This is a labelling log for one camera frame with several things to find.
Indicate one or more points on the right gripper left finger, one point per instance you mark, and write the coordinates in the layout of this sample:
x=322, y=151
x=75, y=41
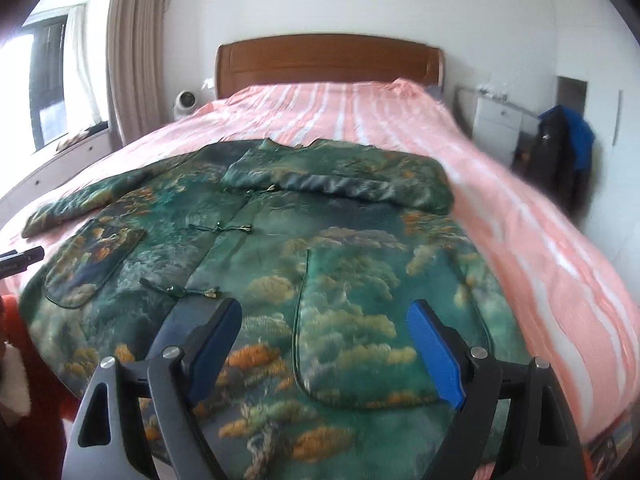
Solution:
x=108, y=440

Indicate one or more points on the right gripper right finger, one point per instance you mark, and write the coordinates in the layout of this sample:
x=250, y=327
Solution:
x=540, y=440

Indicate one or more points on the green patterned silk jacket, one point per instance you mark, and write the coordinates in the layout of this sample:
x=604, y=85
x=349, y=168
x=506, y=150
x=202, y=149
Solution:
x=325, y=248

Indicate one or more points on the black and blue hanging clothes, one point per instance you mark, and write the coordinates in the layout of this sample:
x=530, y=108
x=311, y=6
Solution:
x=560, y=160

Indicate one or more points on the white window side cabinet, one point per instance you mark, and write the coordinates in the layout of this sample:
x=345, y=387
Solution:
x=25, y=177

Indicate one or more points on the pink striped bed sheet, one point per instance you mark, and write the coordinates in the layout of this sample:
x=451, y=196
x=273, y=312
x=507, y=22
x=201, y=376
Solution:
x=571, y=307

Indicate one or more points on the red sleeve with white cuff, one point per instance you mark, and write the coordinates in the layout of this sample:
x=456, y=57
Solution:
x=37, y=410

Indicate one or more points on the sheer white curtain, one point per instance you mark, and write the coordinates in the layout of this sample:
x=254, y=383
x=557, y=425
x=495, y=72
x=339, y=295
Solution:
x=82, y=109

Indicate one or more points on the white round fan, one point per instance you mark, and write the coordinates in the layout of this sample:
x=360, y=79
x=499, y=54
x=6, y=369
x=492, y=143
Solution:
x=185, y=104

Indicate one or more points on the beige curtain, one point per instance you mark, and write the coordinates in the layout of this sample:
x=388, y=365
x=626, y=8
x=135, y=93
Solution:
x=134, y=61

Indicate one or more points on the white bedside drawer cabinet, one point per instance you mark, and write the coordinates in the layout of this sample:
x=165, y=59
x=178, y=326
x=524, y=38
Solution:
x=496, y=129

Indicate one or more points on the brown wooden headboard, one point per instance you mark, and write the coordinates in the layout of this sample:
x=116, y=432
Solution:
x=291, y=59

